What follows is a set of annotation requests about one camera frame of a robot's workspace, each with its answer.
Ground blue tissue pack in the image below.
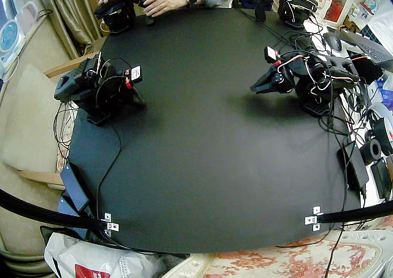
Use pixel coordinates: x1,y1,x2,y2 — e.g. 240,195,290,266
375,74,393,102

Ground thin black looped cable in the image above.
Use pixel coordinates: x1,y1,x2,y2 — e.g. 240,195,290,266
53,101,79,162

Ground black frame bar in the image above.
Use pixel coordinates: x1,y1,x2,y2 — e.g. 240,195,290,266
317,199,393,224
0,188,107,230

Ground black tape roll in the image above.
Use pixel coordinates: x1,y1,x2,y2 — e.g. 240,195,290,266
359,138,384,165

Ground red boxed toy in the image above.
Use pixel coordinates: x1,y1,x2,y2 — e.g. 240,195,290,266
324,0,349,23

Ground white blue fan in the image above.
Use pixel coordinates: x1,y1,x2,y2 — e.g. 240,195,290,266
0,18,26,74

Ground follower wrist camera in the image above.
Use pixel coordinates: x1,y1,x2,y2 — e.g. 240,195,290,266
130,65,144,84
263,45,279,64

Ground black table mat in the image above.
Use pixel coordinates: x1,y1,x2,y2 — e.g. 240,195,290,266
66,7,362,255

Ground small black box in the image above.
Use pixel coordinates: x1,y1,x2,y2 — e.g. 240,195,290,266
370,158,393,199

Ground black cable over floral cloth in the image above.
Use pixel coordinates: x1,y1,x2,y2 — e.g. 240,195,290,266
324,227,345,278

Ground beige curtain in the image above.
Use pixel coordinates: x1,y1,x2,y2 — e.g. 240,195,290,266
33,0,107,61

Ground black white filament spool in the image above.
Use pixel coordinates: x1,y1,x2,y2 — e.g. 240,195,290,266
367,102,393,156

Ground black power adapter blue light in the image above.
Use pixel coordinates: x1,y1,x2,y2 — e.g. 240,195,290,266
59,162,90,212
56,195,85,218

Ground floral cream cloth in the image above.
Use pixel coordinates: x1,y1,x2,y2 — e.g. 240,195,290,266
162,227,393,278

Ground pink white plastic case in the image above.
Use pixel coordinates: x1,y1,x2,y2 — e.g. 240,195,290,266
14,1,40,28

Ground beige wooden armchair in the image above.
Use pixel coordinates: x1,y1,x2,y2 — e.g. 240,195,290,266
0,12,101,256

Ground person's left hand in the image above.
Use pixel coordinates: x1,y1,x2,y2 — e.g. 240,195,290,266
142,0,189,18

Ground black computer mouse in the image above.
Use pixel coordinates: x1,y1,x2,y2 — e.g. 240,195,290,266
323,31,343,52

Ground black cable across mat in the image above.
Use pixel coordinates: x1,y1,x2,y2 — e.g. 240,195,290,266
235,8,297,47

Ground grey laptop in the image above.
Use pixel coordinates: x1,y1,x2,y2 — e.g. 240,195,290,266
339,28,393,66

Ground long black power cable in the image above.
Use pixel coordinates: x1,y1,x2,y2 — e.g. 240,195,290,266
96,118,123,227

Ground black flat power brick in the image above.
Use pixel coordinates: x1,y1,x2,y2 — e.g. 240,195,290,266
337,141,370,193

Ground white plastic bag red print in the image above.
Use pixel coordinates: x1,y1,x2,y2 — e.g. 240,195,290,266
44,231,162,278

